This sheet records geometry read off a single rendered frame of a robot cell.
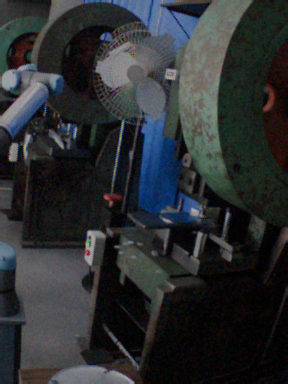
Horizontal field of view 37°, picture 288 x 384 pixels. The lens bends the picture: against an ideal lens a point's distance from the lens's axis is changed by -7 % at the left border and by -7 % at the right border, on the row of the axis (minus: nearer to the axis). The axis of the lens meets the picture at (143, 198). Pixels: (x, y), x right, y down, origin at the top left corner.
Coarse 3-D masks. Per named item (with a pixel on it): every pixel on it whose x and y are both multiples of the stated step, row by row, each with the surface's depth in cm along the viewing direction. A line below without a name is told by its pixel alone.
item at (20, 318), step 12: (24, 312) 150; (0, 324) 143; (12, 324) 143; (24, 324) 144; (0, 336) 144; (12, 336) 146; (0, 348) 146; (12, 348) 147; (0, 360) 147; (12, 360) 149; (0, 372) 149; (12, 372) 150
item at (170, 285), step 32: (160, 288) 151; (192, 288) 154; (224, 288) 162; (256, 288) 172; (160, 320) 152; (192, 320) 161; (224, 320) 170; (256, 320) 182; (160, 352) 159; (192, 352) 169; (224, 352) 179; (256, 352) 190
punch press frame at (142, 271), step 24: (168, 120) 179; (216, 216) 200; (240, 216) 205; (120, 240) 189; (144, 240) 185; (240, 240) 205; (264, 240) 175; (120, 264) 189; (144, 264) 172; (168, 264) 166; (264, 264) 183; (144, 288) 172
